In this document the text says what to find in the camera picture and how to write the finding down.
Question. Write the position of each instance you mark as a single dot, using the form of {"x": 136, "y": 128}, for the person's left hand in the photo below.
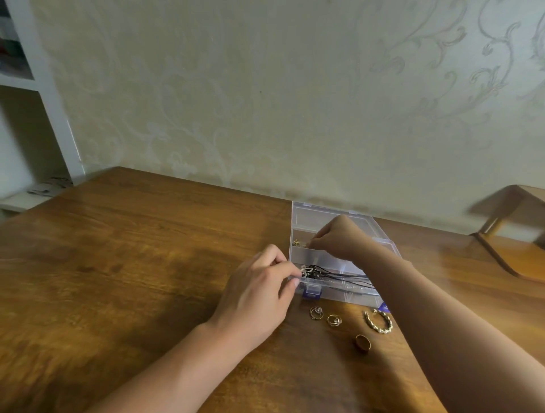
{"x": 255, "y": 298}

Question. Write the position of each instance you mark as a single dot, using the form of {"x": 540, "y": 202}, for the person's left forearm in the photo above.
{"x": 170, "y": 374}

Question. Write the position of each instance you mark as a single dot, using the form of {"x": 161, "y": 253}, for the person's right hand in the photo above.
{"x": 345, "y": 238}

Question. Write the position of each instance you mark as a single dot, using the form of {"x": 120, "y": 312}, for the wooden shelf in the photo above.
{"x": 515, "y": 251}

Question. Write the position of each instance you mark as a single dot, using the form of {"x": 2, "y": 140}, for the person's right forearm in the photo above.
{"x": 460, "y": 340}

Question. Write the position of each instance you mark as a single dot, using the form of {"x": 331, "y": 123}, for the loose white papers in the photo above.
{"x": 47, "y": 187}

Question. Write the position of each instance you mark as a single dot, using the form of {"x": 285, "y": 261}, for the clear plastic organizer box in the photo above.
{"x": 375, "y": 230}

